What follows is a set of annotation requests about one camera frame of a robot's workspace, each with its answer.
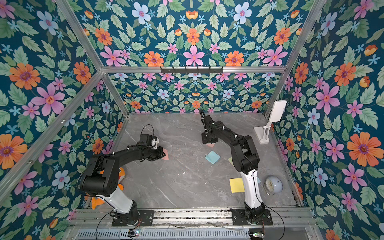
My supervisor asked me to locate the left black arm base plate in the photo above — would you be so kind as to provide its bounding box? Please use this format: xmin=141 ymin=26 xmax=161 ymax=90
xmin=112 ymin=210 xmax=155 ymax=227

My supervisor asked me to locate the pale round alarm clock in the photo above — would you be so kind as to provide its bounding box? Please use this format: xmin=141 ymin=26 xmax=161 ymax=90
xmin=264 ymin=176 xmax=284 ymax=196

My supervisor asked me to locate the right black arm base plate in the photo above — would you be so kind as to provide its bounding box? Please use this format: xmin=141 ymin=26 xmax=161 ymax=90
xmin=230 ymin=208 xmax=273 ymax=226

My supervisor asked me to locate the orange shark plush toy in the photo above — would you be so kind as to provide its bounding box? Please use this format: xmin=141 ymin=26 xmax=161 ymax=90
xmin=84 ymin=168 xmax=125 ymax=210

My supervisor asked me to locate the yellow memo pad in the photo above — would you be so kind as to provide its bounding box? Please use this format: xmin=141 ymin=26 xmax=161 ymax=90
xmin=230 ymin=178 xmax=245 ymax=193

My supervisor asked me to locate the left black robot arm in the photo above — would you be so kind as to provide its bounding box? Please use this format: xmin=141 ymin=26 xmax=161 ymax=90
xmin=78 ymin=134 xmax=166 ymax=225

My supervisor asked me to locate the black hook rail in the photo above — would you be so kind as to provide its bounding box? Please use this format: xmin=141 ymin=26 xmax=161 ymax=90
xmin=160 ymin=67 xmax=224 ymax=74

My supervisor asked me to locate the pink memo pad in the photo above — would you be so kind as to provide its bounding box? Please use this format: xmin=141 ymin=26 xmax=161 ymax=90
xmin=162 ymin=149 xmax=169 ymax=160

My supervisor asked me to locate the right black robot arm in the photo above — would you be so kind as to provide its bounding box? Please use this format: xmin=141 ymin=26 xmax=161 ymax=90
xmin=199 ymin=109 xmax=266 ymax=225

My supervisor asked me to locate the white phone stand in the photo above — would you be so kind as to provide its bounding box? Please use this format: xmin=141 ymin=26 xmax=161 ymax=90
xmin=254 ymin=100 xmax=287 ymax=145

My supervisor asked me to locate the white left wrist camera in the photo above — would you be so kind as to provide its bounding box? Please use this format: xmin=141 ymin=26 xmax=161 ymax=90
xmin=139 ymin=134 xmax=159 ymax=149

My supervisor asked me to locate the blue memo pad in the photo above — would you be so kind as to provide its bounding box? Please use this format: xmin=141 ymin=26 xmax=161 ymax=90
xmin=205 ymin=151 xmax=221 ymax=164

